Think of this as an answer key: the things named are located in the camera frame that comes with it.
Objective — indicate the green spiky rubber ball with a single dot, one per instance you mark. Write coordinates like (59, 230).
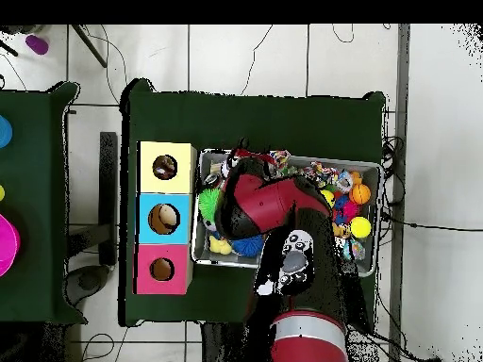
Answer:
(208, 201)

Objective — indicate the white toy baseball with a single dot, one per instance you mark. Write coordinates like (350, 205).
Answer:
(225, 167)

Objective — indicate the grey round floor base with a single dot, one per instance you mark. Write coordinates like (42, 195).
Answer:
(88, 281)

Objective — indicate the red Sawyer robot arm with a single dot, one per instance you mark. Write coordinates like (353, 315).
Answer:
(264, 203)

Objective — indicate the yellow duck plush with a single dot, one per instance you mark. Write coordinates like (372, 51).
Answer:
(220, 246)

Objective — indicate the pink round disc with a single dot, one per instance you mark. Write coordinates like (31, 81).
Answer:
(7, 245)

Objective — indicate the black rod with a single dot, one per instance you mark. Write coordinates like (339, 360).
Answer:
(88, 45)

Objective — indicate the small yellow object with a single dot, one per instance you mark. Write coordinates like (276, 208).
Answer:
(1, 193)

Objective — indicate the yellow tennis ball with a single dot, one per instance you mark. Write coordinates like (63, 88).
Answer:
(361, 227)

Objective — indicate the blue round object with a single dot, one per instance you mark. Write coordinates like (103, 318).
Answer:
(3, 131)

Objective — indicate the multicoloured patterned cloth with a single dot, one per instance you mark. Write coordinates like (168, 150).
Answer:
(281, 158)
(164, 167)
(320, 173)

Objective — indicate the orange toy basketball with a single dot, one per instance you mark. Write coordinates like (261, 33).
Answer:
(360, 193)

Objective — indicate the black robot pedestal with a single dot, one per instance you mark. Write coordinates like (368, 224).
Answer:
(226, 343)

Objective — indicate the purple bottle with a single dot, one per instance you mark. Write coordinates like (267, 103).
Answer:
(36, 44)

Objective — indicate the shallow clear mesh bin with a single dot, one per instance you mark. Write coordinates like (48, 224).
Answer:
(203, 256)

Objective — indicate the dark green side table cloth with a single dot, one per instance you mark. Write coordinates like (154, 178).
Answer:
(37, 151)

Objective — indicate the silver drinks can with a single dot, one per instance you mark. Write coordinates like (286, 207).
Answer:
(212, 179)

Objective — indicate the wooden box with three holes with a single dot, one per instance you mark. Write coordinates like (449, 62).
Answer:
(166, 184)

